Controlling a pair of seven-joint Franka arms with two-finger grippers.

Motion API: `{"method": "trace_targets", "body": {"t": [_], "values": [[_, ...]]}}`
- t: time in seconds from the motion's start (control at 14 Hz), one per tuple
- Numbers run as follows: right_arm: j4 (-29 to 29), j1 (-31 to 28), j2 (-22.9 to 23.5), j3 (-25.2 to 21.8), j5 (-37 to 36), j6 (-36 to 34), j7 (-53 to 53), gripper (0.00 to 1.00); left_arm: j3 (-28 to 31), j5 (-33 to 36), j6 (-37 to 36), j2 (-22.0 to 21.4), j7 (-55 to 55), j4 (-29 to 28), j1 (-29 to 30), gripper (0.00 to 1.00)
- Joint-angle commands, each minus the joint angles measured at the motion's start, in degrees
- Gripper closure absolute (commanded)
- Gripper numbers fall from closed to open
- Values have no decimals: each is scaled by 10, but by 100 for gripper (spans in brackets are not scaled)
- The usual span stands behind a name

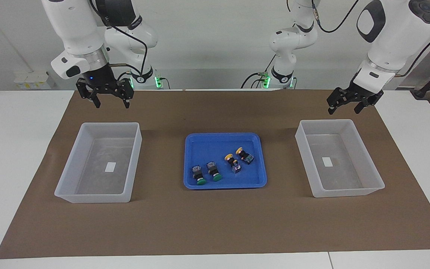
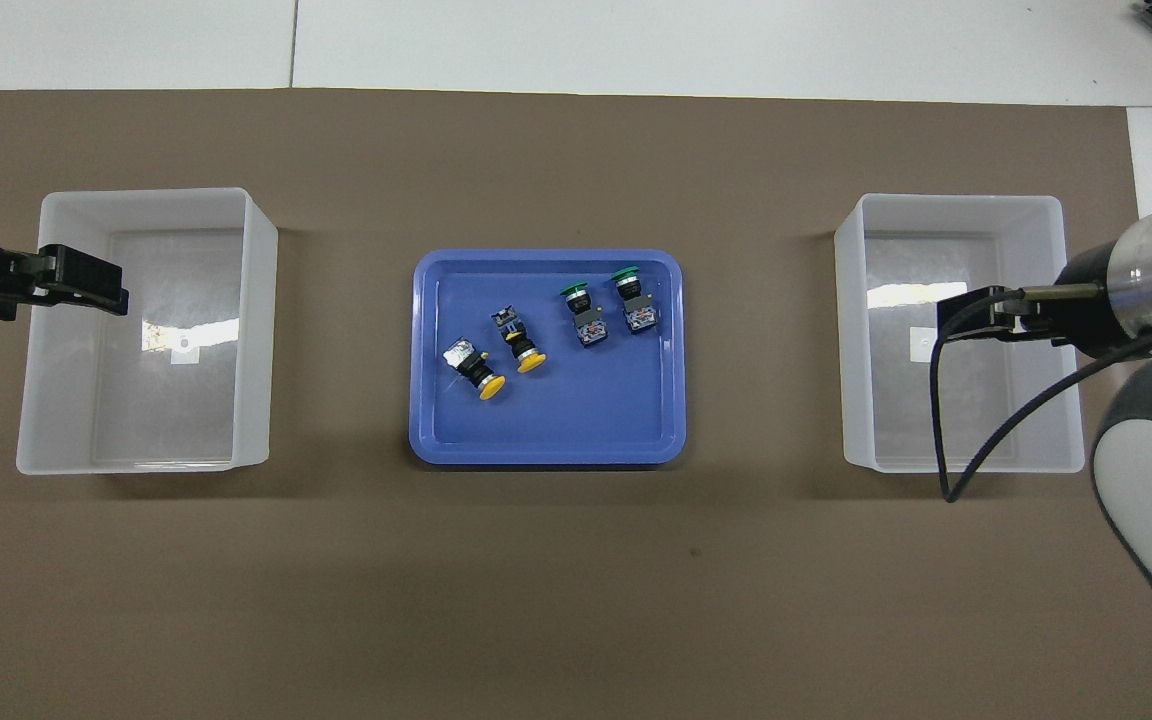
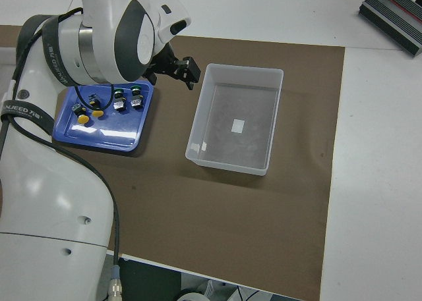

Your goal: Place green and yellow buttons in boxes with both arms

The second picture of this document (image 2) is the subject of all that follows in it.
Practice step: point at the yellow push button clear block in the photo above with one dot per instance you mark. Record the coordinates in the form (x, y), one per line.
(481, 375)

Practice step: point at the blue plastic tray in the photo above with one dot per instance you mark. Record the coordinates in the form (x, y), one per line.
(556, 420)

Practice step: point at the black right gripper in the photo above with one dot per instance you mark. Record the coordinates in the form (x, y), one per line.
(1086, 325)

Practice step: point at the green push button switch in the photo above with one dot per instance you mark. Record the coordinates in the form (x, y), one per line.
(636, 305)
(586, 318)

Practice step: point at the yellow push button dark block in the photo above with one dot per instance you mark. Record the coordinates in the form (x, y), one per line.
(519, 345)

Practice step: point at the translucent white plastic box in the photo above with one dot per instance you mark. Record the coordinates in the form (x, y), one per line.
(896, 420)
(66, 420)

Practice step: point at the brown paper table mat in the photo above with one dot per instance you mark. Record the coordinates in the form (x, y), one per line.
(576, 580)

